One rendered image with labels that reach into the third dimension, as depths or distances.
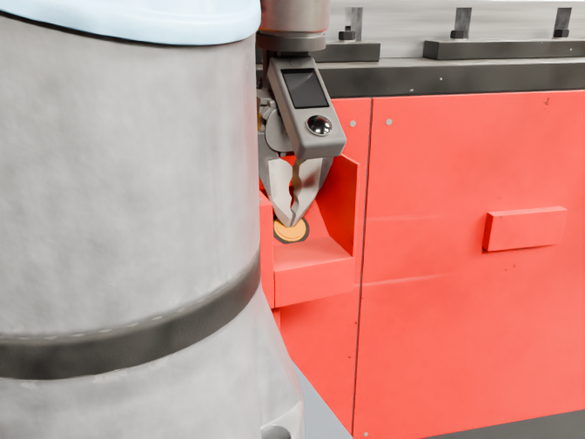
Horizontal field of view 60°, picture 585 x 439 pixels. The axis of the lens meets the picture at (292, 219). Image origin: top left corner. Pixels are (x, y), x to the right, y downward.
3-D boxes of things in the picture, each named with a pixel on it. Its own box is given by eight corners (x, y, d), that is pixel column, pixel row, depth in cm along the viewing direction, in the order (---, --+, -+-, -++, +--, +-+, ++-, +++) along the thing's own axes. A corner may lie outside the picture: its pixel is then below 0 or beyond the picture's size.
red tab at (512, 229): (487, 252, 91) (493, 216, 88) (481, 246, 93) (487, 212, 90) (560, 244, 94) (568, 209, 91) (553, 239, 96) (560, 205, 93)
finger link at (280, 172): (277, 209, 63) (278, 138, 59) (293, 231, 58) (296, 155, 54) (252, 212, 62) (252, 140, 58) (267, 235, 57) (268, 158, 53)
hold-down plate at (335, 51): (193, 65, 76) (191, 44, 75) (192, 62, 81) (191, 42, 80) (379, 61, 82) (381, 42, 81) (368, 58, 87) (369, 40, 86)
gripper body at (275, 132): (302, 131, 61) (306, 26, 56) (332, 155, 54) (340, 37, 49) (242, 137, 59) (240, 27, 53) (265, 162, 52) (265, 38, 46)
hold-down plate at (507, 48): (436, 60, 84) (439, 41, 83) (422, 57, 89) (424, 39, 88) (591, 57, 90) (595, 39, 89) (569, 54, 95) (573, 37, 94)
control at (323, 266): (174, 329, 50) (155, 153, 43) (154, 260, 64) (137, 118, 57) (353, 292, 57) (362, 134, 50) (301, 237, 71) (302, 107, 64)
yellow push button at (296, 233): (276, 251, 59) (279, 241, 58) (267, 225, 61) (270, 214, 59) (305, 246, 61) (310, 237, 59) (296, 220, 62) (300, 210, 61)
